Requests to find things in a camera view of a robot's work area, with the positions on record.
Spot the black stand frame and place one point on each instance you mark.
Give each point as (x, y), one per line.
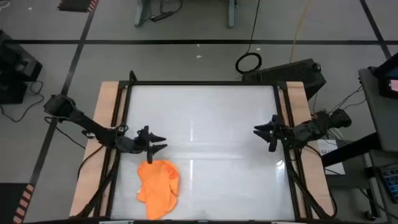
(351, 149)

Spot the black power strip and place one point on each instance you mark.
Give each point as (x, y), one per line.
(161, 16)

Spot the grey side table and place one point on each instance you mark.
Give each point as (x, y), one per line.
(382, 118)

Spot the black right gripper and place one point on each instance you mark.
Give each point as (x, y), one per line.
(280, 133)

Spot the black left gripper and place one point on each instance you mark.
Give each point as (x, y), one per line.
(141, 143)

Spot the white paper sheet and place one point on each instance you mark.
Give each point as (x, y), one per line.
(334, 165)

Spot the grey desk leg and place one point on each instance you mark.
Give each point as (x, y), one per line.
(232, 14)
(141, 12)

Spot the black metal table frame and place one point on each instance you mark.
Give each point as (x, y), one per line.
(202, 83)

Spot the orange towel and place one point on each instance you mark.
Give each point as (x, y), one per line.
(158, 183)

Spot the black equipment stack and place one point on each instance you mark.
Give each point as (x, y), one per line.
(15, 65)

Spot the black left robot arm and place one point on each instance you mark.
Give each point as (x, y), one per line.
(90, 124)

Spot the keyboard with blue keys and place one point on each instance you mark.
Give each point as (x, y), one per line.
(391, 183)

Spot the black caster wheel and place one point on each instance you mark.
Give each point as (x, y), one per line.
(370, 215)

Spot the black monitor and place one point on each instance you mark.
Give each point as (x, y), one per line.
(385, 87)

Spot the black orange striped mat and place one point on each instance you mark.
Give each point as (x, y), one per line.
(12, 202)
(77, 5)

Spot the black computer tower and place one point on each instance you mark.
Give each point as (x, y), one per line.
(289, 73)

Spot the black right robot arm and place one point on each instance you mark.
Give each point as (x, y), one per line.
(311, 129)

